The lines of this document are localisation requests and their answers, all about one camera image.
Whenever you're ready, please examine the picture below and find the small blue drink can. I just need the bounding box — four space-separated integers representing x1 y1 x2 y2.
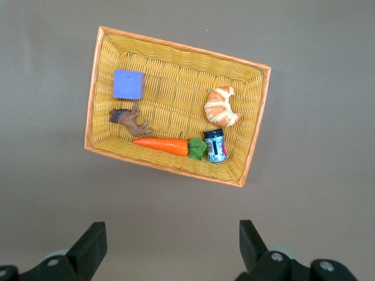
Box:
203 128 229 163

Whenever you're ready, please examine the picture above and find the brown toy lion figure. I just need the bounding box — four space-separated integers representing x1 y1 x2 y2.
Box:
108 104 154 138

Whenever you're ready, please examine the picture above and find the purple foam cube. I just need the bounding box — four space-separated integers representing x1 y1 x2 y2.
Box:
112 69 146 100

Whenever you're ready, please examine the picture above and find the orange wicker basket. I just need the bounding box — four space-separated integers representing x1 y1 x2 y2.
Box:
84 25 272 188

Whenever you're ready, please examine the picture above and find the orange toy carrot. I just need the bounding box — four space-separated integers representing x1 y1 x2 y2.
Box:
132 136 208 161

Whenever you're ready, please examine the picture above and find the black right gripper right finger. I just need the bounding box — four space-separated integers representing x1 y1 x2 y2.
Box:
236 219 360 281

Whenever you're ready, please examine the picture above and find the toy croissant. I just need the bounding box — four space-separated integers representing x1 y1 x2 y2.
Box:
204 85 243 128

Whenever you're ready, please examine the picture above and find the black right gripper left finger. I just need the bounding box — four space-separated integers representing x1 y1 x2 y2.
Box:
0 221 108 281

